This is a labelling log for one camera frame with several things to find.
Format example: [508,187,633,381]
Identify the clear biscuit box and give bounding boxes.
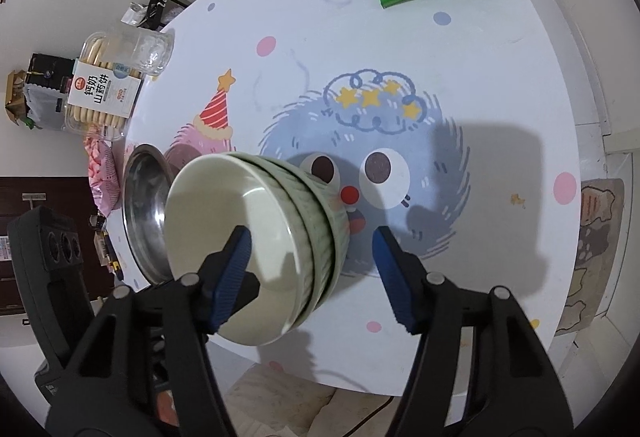
[62,30,176,140]

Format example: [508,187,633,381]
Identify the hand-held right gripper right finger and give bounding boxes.
[372,224,576,437]

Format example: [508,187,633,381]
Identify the black cable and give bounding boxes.
[350,392,396,437]

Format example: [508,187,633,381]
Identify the printed cartoon tablecloth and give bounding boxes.
[107,0,583,390]

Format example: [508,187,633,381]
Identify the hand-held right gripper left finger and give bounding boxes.
[45,224,261,437]

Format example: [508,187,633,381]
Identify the black and yellow object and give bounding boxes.
[90,214,126,280]

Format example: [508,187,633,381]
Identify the pink snack packet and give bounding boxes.
[82,134,123,218]

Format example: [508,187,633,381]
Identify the steel bowl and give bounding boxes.
[122,143,176,288]

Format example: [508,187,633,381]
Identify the grey plastic bag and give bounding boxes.
[22,82,68,130]

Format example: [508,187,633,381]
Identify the patterned floor mat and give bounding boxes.
[552,177,626,338]

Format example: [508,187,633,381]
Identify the black box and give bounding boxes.
[27,52,81,85]

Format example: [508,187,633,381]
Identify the beige cushion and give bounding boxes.
[220,362,401,437]

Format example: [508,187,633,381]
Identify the cardboard box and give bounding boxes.
[5,70,31,128]

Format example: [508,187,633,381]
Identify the dark brown cabinet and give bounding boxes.
[0,174,101,318]

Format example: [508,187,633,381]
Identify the cream ceramic bowl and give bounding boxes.
[164,153,313,348]
[235,154,351,318]

